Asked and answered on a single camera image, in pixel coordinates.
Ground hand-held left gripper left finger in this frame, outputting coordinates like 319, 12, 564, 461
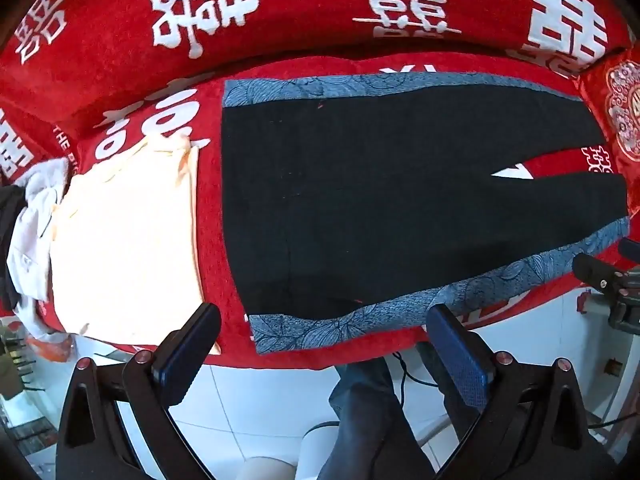
55, 302, 226, 480

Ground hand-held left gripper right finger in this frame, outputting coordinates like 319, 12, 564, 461
425, 304, 618, 480

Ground black pants with grey trim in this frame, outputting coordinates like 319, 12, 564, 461
221, 71, 632, 358

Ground person's leg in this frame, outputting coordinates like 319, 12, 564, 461
317, 357, 436, 480

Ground cream folded garment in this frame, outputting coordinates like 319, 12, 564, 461
50, 137, 206, 342

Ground orange bag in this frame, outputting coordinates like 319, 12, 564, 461
26, 334, 77, 365

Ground red embroidered cushion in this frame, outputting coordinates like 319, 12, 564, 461
572, 47, 640, 186

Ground white garment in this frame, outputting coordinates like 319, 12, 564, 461
7, 157, 71, 336

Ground dark cloth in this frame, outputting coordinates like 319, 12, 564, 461
0, 185, 31, 311

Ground red printed blanket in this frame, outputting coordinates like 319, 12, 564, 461
0, 0, 640, 372

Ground black cable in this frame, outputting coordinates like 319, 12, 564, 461
391, 352, 443, 390

